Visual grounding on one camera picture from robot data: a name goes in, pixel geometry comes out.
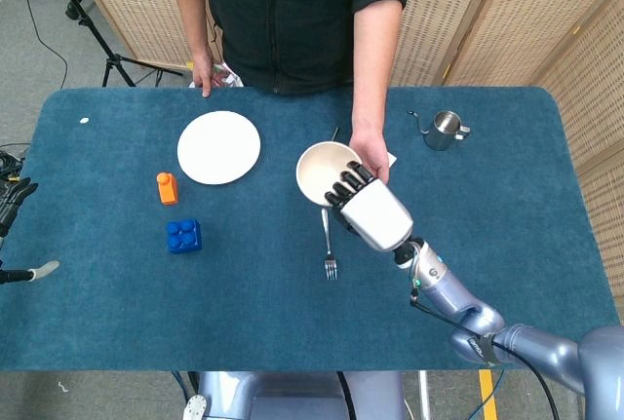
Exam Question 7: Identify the robot right five-finger hand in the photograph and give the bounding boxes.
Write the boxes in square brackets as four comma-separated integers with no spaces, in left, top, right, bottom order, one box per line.
[324,159,415,252]

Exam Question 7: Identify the person's right hand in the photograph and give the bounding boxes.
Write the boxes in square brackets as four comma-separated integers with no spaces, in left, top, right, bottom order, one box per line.
[191,47,216,98]

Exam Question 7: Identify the person's left hand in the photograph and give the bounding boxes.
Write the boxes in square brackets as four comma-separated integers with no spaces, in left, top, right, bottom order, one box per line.
[348,126,392,185]

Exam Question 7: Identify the robot left five-finger hand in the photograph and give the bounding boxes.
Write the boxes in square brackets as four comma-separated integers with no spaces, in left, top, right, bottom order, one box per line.
[0,176,61,286]

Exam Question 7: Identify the cream ceramic bowl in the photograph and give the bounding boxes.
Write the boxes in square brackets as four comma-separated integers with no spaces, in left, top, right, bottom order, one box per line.
[295,141,368,209]

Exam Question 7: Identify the person's right forearm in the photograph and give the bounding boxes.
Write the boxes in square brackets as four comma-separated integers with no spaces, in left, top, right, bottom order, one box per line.
[171,0,215,58]

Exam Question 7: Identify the person's left forearm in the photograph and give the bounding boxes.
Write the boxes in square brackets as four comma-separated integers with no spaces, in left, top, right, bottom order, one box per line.
[350,0,406,134]

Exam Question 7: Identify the person's black jacket torso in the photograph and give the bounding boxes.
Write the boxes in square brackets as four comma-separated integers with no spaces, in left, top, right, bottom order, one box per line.
[162,0,419,95]

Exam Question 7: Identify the clear plastic bag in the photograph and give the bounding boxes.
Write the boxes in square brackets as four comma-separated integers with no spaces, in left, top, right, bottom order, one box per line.
[211,60,245,88]

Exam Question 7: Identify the silver metal fork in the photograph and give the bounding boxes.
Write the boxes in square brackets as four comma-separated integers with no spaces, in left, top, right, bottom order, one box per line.
[320,208,339,283]

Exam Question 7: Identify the steel gooseneck kettle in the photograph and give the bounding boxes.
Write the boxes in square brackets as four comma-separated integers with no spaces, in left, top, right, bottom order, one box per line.
[407,108,473,152]

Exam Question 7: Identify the white round plate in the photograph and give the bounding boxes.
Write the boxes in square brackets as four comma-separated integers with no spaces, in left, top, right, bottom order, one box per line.
[176,110,262,186]

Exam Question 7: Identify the wicker folding screen panel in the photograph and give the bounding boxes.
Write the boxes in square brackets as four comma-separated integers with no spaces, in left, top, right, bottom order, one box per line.
[65,0,226,73]
[530,0,624,328]
[442,0,624,90]
[387,0,511,89]

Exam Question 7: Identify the black tripod stand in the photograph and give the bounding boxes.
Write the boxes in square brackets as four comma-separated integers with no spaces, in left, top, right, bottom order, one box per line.
[37,0,184,89]

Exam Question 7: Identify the orange toy bottle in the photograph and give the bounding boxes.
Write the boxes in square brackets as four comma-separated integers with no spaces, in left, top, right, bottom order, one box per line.
[156,172,179,207]

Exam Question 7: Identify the blue table cloth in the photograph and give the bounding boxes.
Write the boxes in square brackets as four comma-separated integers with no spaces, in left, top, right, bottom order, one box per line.
[0,87,620,372]

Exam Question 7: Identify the blue toy building brick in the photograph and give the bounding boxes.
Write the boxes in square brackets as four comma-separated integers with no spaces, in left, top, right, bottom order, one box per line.
[166,217,204,255]

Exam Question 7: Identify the white table leg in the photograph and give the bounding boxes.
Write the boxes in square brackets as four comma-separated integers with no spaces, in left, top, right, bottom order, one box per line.
[417,369,432,420]

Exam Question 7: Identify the robot grey torso base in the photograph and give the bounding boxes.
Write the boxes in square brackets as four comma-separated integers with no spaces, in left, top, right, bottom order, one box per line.
[182,369,409,420]

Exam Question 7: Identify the yellow floor tape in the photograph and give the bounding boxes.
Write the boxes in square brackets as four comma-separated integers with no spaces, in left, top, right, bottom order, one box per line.
[478,366,499,420]

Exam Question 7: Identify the bundle of cables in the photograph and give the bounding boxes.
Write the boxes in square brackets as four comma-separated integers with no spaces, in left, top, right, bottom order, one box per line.
[0,143,31,183]

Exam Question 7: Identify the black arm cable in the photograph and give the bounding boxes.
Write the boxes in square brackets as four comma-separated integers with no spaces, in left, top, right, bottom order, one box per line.
[409,244,562,420]

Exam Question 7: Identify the thin black floor cable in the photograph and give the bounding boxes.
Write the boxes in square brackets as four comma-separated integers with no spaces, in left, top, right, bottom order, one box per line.
[8,0,69,91]

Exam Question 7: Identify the blue cable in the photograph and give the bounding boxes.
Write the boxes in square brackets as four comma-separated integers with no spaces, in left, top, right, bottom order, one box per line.
[475,368,506,420]

